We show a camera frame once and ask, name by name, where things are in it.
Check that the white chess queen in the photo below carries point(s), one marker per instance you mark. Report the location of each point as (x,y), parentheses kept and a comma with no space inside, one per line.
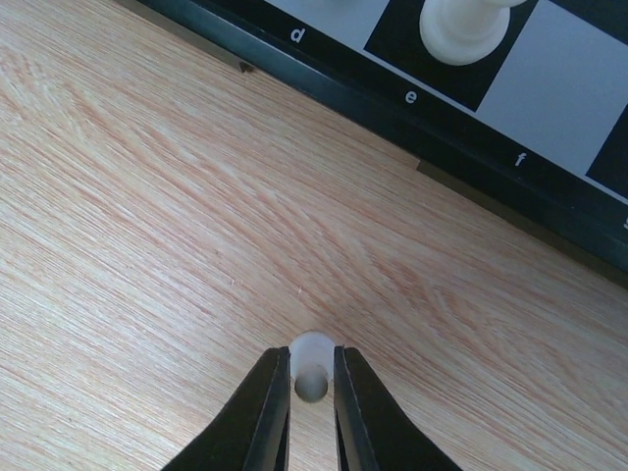
(311,364)

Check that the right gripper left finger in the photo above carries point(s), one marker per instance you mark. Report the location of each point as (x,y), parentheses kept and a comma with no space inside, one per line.
(251,432)

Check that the black white chess board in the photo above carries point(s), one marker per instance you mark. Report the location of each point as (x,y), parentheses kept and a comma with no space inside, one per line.
(539,125)

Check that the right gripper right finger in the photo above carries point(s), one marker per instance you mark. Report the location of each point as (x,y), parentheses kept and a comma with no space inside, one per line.
(373,432)

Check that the white chess king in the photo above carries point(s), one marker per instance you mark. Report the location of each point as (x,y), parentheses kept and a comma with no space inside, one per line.
(463,32)

